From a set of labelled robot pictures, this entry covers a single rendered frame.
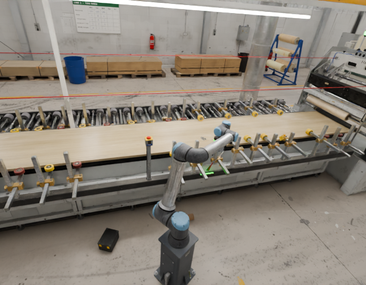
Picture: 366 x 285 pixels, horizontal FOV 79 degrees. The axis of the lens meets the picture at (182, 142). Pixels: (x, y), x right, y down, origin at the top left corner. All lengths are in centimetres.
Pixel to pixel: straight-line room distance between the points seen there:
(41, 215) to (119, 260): 106
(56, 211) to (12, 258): 56
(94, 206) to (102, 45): 690
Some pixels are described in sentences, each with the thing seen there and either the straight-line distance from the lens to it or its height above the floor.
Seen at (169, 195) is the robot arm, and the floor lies 101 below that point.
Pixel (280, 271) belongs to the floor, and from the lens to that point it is 294.
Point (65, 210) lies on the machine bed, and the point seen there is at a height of 17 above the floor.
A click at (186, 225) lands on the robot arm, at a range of 189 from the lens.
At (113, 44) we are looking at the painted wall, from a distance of 905.
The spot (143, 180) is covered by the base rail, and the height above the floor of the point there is 70.
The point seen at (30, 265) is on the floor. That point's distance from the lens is 298.
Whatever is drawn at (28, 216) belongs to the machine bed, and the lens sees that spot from 316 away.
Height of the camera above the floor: 236
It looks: 33 degrees down
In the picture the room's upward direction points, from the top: 5 degrees clockwise
